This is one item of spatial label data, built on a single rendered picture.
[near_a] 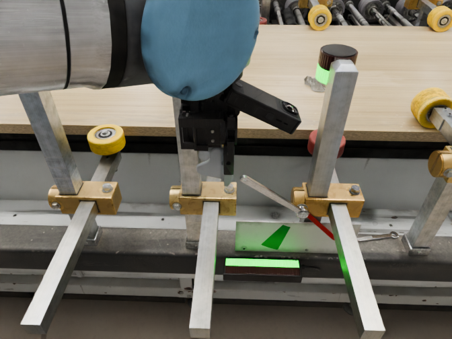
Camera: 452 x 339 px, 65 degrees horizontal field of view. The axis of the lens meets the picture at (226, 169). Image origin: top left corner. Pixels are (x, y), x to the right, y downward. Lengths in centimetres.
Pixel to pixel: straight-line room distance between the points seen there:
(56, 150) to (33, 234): 31
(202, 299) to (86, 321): 108
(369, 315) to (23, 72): 53
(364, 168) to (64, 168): 71
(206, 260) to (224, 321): 92
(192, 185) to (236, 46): 47
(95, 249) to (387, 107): 79
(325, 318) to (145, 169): 96
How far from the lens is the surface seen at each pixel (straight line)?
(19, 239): 97
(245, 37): 25
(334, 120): 61
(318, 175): 68
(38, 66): 21
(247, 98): 47
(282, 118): 49
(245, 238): 79
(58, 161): 73
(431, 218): 84
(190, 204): 72
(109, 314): 160
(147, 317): 156
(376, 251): 89
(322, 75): 62
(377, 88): 109
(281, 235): 78
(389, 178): 104
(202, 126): 49
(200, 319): 56
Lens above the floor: 136
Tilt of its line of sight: 40 degrees down
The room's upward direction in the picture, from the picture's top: straight up
